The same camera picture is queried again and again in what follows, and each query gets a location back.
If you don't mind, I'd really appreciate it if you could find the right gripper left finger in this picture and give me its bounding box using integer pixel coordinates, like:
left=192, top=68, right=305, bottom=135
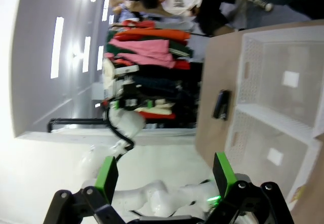
left=43, top=156, right=126, bottom=224

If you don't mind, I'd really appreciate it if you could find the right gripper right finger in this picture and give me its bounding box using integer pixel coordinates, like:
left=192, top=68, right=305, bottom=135
left=205, top=152, right=296, bottom=224

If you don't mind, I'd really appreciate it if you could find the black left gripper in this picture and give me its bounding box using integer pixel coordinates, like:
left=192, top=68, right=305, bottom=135
left=110, top=81, right=154, bottom=110

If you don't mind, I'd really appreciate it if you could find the black stapler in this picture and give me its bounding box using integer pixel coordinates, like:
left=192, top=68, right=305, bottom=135
left=212, top=89, right=231, bottom=121

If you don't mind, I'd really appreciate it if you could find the dark navy plaid garment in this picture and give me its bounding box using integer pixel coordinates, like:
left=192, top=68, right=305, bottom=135
left=131, top=64, right=202, bottom=129

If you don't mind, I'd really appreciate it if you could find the cream garment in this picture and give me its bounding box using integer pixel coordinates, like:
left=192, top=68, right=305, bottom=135
left=102, top=58, right=117, bottom=98

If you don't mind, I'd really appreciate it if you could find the white square label sticker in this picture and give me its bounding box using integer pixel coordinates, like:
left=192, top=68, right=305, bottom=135
left=267, top=147, right=284, bottom=166
left=282, top=70, right=300, bottom=88

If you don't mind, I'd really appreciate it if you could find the long ceiling light panel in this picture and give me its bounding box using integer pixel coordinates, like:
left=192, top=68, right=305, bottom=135
left=50, top=16, right=64, bottom=80
left=97, top=45, right=104, bottom=71
left=82, top=36, right=91, bottom=73

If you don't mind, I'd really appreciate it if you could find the small red garment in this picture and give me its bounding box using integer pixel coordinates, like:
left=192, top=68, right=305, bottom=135
left=174, top=60, right=191, bottom=70

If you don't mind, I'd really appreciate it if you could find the orange garment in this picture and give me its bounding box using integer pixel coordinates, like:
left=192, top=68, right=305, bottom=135
left=113, top=28, right=192, bottom=43

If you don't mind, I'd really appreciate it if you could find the dark-haired background person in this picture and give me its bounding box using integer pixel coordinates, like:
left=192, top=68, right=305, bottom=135
left=108, top=0, right=145, bottom=21

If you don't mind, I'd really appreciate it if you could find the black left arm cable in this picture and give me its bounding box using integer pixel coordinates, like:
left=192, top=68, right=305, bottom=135
left=105, top=107, right=135, bottom=159

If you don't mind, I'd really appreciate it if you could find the white wall box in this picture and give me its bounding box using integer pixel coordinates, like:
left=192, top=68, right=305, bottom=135
left=91, top=82, right=105, bottom=100

